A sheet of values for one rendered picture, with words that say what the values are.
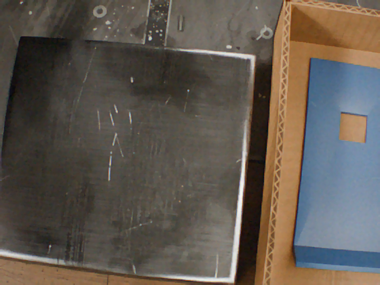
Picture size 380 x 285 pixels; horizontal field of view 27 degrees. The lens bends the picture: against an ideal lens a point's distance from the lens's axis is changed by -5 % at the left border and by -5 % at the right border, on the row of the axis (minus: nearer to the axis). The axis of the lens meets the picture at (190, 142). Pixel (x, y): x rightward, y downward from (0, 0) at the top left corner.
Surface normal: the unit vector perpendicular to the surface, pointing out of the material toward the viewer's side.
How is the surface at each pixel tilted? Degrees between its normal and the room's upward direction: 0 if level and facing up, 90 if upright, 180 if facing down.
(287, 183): 0
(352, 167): 0
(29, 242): 0
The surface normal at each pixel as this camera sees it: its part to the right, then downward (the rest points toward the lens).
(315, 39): -0.10, 0.96
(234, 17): 0.01, -0.25
